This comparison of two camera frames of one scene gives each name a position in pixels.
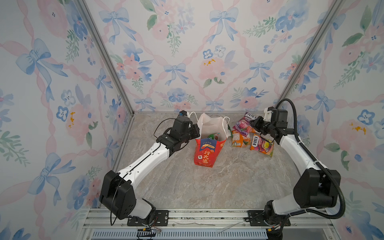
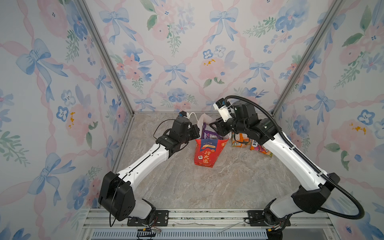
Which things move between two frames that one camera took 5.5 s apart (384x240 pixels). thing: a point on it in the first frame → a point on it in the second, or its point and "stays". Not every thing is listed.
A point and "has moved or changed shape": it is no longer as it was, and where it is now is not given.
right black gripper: [257, 121] → [220, 126]
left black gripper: [193, 128] stays
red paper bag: [214, 132] stays
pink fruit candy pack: [257, 143] stays
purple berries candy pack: [243, 125] has moved or changed shape
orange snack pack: [239, 140] stays
